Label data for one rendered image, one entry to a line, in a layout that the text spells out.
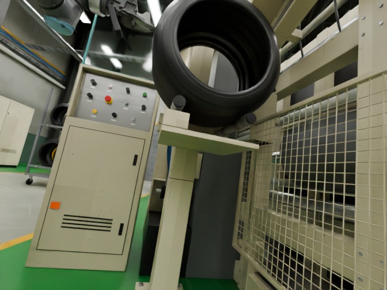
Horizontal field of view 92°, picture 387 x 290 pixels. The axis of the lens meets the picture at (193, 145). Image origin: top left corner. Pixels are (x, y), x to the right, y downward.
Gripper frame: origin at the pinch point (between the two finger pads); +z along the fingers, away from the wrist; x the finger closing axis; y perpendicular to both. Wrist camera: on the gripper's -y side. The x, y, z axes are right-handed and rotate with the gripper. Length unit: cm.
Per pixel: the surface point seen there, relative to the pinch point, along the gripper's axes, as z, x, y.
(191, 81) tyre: 21.1, -11.6, -21.7
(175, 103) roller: 18.0, -11.5, -31.8
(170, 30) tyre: 8.2, -11.5, -5.9
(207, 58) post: 28.9, 25.3, 15.9
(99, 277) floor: 8, 51, -122
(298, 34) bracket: 72, 6, 37
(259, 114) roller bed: 66, 18, -10
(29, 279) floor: -24, 46, -126
